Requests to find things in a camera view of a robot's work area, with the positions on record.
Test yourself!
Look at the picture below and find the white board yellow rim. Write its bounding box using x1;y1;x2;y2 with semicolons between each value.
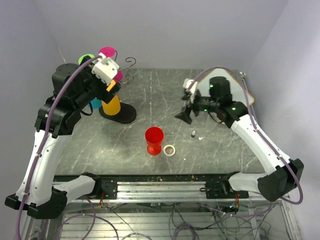
198;66;257;119

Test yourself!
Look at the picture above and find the green plastic wine glass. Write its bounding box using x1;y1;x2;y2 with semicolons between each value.
78;53;95;65

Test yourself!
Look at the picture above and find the pink plastic wine glass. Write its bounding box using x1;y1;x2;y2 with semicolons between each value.
99;46;123;83

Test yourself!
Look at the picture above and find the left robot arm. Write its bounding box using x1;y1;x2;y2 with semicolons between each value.
5;60;120;220

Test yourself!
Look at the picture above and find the orange plastic wine glass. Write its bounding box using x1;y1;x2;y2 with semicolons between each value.
102;93;121;116

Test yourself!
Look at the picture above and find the purple cable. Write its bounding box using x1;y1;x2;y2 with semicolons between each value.
186;66;304;218
14;55;120;240

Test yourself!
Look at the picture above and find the blue plastic wine glass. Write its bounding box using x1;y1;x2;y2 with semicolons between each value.
87;98;102;110

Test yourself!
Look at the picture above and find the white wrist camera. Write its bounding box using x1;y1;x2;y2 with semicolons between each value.
91;53;120;86
181;78;198;104

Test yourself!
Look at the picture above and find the white tape roll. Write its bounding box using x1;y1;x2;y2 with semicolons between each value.
163;144;176;157

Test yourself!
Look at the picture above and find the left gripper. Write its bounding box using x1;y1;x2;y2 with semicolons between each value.
74;54;122;110

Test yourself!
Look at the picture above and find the red plastic wine glass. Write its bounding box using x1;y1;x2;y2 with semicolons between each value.
144;126;164;156

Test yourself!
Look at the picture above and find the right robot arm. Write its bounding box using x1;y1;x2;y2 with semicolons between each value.
175;76;304;205

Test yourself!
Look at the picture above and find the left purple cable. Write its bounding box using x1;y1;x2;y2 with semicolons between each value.
14;55;120;240

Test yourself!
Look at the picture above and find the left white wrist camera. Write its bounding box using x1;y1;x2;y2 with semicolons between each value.
91;53;120;86

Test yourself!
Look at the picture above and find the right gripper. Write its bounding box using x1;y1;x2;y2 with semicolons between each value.
174;89;219;124

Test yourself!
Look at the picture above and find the clear plastic cup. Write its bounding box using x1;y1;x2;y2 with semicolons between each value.
205;112;221;133

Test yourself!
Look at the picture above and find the aluminium mounting rail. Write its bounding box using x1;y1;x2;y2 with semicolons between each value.
53;174;291;203

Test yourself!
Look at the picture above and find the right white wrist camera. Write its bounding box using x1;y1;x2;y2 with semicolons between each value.
181;78;198;104

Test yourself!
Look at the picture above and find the copper wire glass rack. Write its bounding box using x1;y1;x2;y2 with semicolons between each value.
98;57;137;124

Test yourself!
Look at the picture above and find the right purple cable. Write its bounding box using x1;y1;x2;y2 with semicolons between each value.
186;66;304;218

